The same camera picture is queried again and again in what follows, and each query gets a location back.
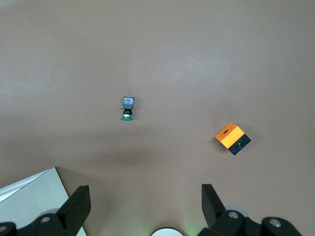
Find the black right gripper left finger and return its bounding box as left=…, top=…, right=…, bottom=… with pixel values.
left=0, top=185, right=91, bottom=236

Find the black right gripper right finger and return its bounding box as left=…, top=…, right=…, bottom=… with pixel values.
left=196, top=183, right=303, bottom=236

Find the green push button switch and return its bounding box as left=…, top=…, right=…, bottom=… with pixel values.
left=121, top=96, right=137, bottom=122

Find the white drawer cabinet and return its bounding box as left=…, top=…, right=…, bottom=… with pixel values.
left=0, top=167, right=87, bottom=236

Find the orange and black button box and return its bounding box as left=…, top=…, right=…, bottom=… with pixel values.
left=215, top=122, right=252, bottom=156

